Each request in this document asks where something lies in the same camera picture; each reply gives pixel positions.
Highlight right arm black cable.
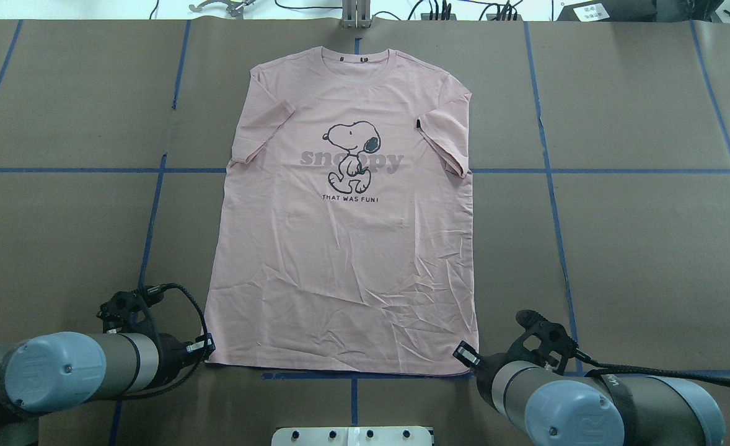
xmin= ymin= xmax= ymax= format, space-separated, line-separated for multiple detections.
xmin=573 ymin=347 xmax=730 ymax=391

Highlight black device with label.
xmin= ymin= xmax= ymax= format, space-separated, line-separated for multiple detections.
xmin=554 ymin=1 xmax=723 ymax=23

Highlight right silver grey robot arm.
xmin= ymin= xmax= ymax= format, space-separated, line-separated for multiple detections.
xmin=452 ymin=310 xmax=730 ymax=445

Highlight black metal bracket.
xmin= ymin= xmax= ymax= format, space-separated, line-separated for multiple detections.
xmin=189 ymin=0 xmax=258 ymax=19

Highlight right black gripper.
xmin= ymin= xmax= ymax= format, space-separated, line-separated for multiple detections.
xmin=452 ymin=308 xmax=579 ymax=375

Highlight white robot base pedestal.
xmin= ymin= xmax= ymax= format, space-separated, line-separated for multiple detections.
xmin=271 ymin=426 xmax=435 ymax=445

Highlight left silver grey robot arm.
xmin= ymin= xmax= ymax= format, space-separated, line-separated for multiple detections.
xmin=0 ymin=283 xmax=216 ymax=445

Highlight pink Snoopy t-shirt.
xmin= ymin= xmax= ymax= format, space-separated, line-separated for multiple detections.
xmin=204 ymin=47 xmax=478 ymax=376

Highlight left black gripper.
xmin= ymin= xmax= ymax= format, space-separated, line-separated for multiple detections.
xmin=96 ymin=285 xmax=216 ymax=385

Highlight grey metal camera post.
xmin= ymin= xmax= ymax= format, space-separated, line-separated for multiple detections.
xmin=341 ymin=0 xmax=372 ymax=29

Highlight black cables on back edge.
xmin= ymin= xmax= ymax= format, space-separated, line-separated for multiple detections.
xmin=275 ymin=0 xmax=524 ymax=22

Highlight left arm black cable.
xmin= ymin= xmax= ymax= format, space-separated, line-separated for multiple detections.
xmin=111 ymin=282 xmax=211 ymax=400

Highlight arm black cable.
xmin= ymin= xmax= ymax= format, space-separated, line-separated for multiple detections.
xmin=111 ymin=282 xmax=211 ymax=400
xmin=573 ymin=347 xmax=730 ymax=391

